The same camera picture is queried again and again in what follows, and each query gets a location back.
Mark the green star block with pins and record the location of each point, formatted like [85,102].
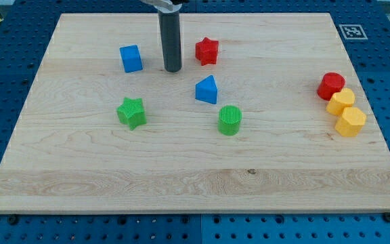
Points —
[131,112]

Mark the red star block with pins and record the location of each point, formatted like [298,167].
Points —
[207,51]

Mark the wooden board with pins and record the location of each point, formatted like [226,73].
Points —
[70,154]

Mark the blue triangular prism block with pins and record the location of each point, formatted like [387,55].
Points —
[206,90]

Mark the green cylinder block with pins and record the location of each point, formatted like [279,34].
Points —
[229,119]

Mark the blue cube block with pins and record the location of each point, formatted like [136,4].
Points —
[131,58]

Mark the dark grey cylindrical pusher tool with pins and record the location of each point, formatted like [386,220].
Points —
[170,36]

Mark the red cylinder block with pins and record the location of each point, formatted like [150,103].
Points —
[331,83]

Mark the yellow heart block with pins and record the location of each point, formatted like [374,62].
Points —
[340,100]

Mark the yellow hexagon block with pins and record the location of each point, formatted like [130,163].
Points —
[350,122]

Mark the white fiducial marker tag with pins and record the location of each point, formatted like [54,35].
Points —
[353,32]

